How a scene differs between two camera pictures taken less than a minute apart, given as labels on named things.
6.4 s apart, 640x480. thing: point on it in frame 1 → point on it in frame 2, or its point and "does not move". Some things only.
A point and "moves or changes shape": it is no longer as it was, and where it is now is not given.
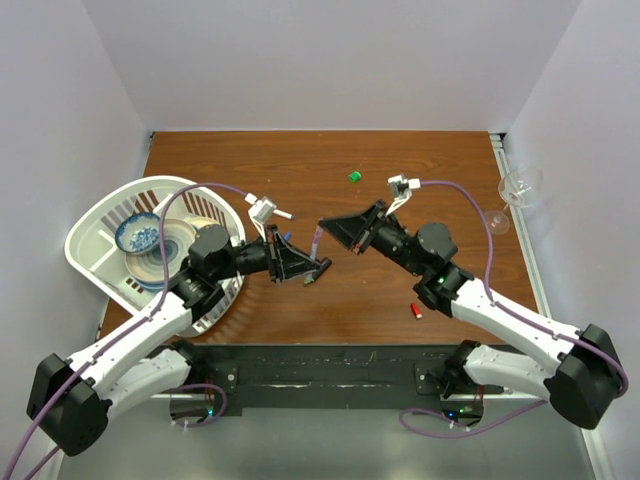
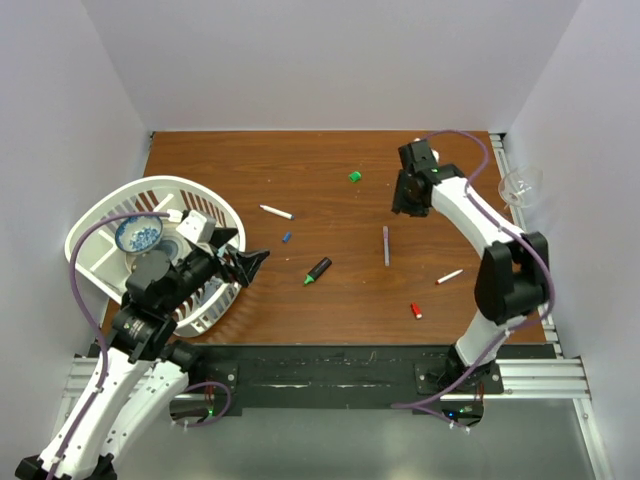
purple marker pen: [316, 240] moves or changes shape
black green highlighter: [325, 263] does not move
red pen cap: [416, 310] does not move
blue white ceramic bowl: [138, 233] does not move
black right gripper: [353, 231] → [402, 205]
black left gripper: [282, 259] → [245, 265]
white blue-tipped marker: [283, 214] does not move
